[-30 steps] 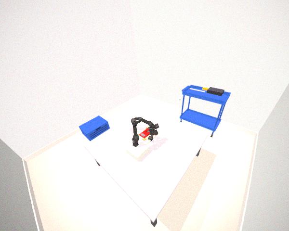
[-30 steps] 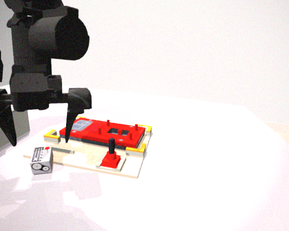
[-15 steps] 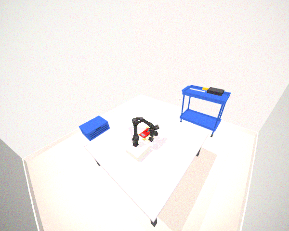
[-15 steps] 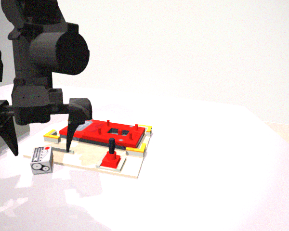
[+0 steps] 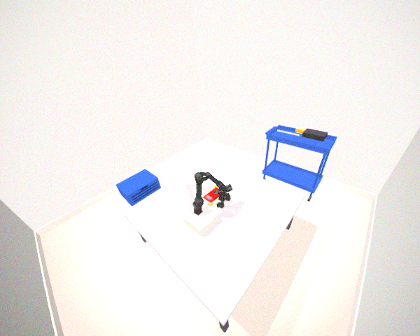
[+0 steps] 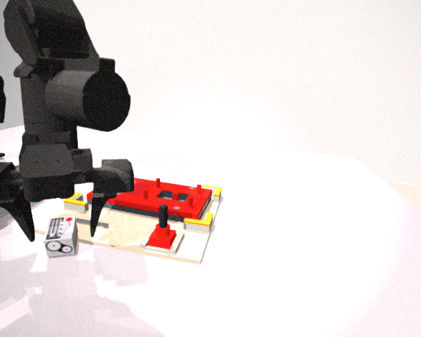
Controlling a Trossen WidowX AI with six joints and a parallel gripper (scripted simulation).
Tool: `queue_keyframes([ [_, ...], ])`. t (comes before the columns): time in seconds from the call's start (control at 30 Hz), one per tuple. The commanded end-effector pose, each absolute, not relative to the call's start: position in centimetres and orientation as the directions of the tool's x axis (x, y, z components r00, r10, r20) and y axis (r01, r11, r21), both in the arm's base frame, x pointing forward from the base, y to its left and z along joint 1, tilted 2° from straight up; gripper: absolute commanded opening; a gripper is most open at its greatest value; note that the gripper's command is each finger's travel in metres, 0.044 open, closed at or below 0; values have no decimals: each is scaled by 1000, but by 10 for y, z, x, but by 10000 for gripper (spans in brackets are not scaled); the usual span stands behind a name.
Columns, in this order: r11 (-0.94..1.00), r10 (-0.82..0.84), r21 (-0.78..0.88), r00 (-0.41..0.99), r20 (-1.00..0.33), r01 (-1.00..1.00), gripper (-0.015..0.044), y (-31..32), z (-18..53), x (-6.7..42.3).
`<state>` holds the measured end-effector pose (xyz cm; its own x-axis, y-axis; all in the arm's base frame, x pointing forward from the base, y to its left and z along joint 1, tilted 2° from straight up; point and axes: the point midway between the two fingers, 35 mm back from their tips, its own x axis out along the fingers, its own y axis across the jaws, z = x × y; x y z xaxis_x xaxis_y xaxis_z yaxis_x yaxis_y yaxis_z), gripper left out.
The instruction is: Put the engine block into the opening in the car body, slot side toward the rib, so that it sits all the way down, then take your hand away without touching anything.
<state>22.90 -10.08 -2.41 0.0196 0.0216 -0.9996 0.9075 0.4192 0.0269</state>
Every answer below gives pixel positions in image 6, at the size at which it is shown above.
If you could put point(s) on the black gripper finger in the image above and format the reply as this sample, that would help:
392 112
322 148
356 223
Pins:
98 201
20 210

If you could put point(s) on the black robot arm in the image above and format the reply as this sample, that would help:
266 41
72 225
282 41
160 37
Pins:
63 79

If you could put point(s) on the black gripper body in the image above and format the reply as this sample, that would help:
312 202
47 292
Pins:
114 175

